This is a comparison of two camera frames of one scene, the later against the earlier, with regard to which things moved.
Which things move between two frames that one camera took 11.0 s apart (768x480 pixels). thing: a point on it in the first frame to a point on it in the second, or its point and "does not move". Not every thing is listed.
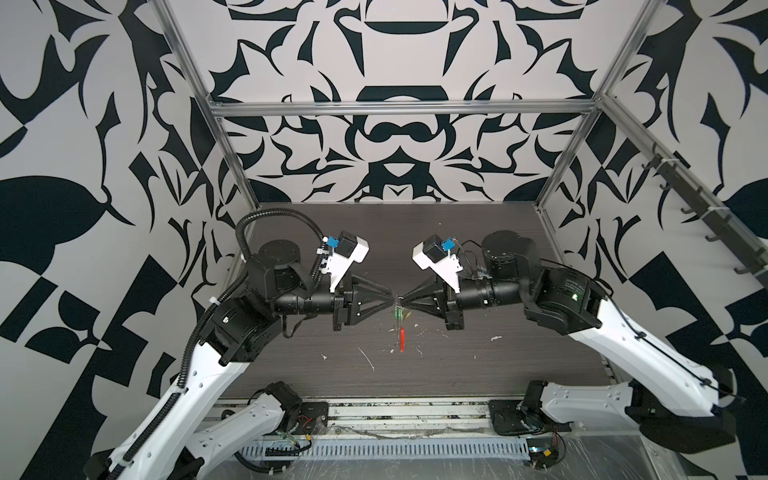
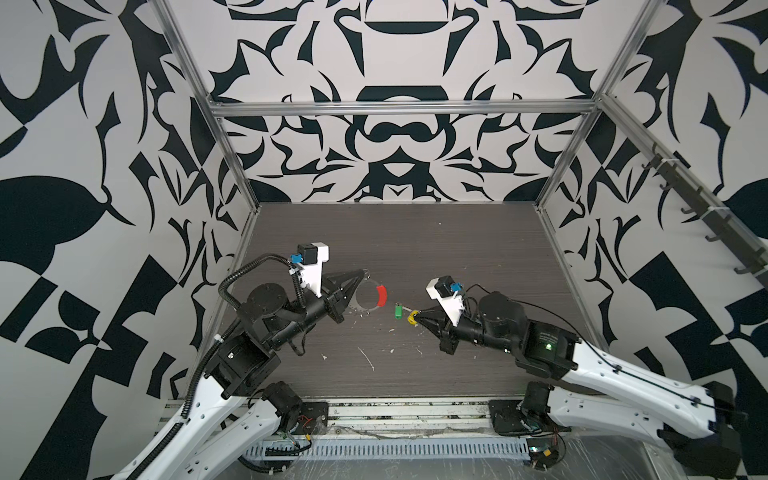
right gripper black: x=445 y=306 to x=450 y=337
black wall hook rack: x=747 y=255 does not move
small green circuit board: x=543 y=452 does not move
